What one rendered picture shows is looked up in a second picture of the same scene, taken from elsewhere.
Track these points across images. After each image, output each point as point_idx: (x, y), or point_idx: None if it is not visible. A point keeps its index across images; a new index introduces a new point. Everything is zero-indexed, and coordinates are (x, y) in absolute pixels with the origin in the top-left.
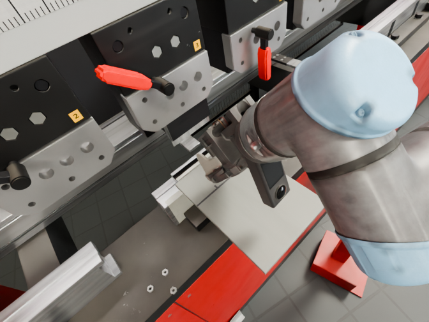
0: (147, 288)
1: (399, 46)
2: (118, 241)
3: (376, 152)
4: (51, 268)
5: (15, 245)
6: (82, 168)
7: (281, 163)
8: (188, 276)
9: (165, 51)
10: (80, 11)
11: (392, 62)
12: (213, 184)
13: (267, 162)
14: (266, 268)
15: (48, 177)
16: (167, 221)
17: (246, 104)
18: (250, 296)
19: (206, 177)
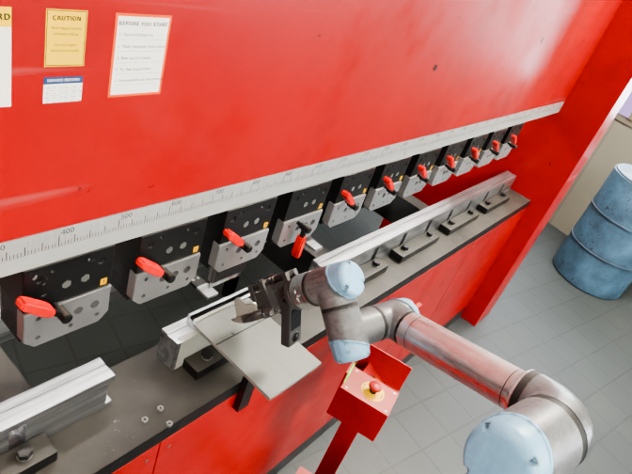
0: (139, 419)
1: (408, 258)
2: None
3: (348, 304)
4: (17, 386)
5: None
6: (175, 282)
7: (301, 316)
8: (183, 415)
9: (249, 225)
10: (230, 201)
11: (357, 275)
12: (230, 331)
13: (298, 308)
14: (271, 395)
15: (160, 281)
16: (160, 365)
17: (293, 273)
18: None
19: (236, 319)
